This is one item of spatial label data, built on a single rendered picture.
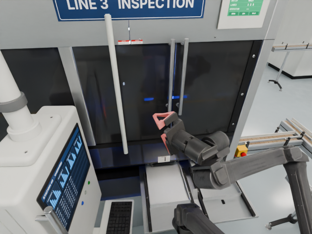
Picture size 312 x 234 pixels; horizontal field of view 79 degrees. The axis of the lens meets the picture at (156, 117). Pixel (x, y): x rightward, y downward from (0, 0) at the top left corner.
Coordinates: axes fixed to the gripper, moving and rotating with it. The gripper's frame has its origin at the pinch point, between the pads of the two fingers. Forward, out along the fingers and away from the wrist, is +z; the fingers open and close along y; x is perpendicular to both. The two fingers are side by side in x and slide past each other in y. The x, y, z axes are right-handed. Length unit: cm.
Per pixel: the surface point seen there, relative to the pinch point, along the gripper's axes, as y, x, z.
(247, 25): 7, -63, 8
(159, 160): -63, -8, 38
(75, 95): 3, 13, 53
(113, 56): 16.8, -7.4, 33.1
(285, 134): -106, -112, 2
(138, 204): -108, 21, 54
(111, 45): 21.2, -8.6, 32.6
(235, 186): -89, -36, -1
